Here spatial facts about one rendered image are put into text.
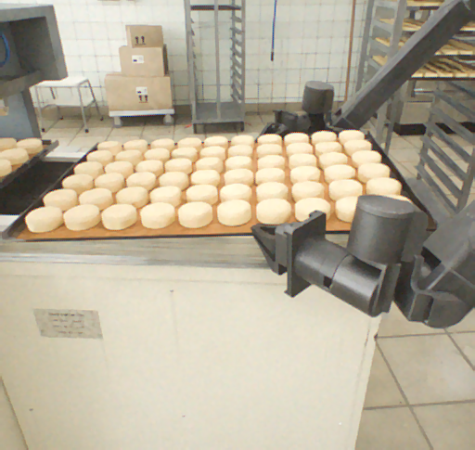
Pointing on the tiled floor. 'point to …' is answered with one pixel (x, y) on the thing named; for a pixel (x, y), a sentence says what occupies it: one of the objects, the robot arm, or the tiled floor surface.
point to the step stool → (68, 97)
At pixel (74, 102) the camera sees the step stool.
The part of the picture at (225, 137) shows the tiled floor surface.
